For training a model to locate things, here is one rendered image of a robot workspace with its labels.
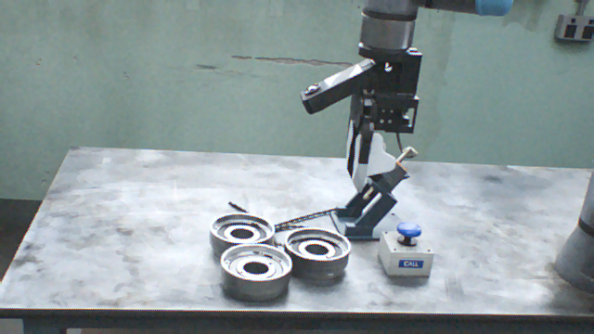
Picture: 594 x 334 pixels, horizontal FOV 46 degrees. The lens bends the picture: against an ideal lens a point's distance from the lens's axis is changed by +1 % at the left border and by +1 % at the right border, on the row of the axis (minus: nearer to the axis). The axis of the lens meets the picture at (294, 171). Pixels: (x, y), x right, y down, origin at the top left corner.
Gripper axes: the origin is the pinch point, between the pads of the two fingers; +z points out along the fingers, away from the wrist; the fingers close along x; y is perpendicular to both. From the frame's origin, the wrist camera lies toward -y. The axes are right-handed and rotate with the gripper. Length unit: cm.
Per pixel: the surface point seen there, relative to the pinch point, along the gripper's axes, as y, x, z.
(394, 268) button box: 8.4, -1.8, 14.7
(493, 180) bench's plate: 41, 39, 16
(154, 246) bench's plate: -29.5, 6.2, 16.1
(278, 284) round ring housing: -10.9, -9.1, 13.3
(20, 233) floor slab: -90, 156, 96
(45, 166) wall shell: -81, 163, 70
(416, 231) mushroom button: 11.5, 0.1, 8.9
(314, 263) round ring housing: -5.1, -3.9, 12.7
